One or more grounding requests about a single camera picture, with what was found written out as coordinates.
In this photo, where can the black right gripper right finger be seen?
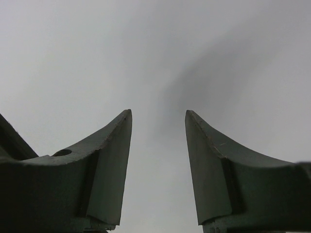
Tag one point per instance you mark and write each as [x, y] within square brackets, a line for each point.
[238, 190]

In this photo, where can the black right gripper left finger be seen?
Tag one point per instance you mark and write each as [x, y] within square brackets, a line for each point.
[79, 189]

